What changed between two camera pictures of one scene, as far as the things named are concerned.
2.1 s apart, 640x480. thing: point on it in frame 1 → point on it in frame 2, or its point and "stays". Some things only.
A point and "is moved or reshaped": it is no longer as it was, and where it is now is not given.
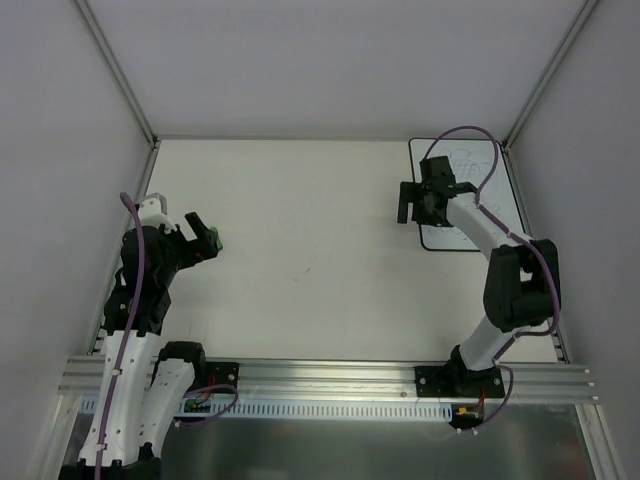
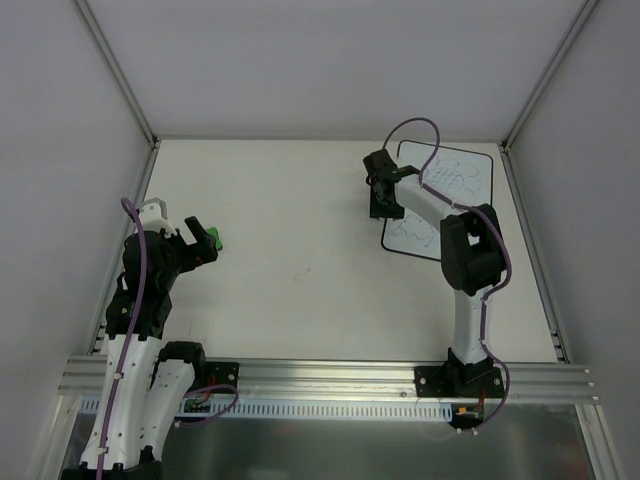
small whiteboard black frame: x=481 y=164 is moved or reshaped
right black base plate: x=458 y=382 stays
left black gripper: x=182 y=244 stays
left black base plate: x=226 y=373 stays
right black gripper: x=426 y=201 → x=382 y=201
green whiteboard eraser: x=219 y=242 stays
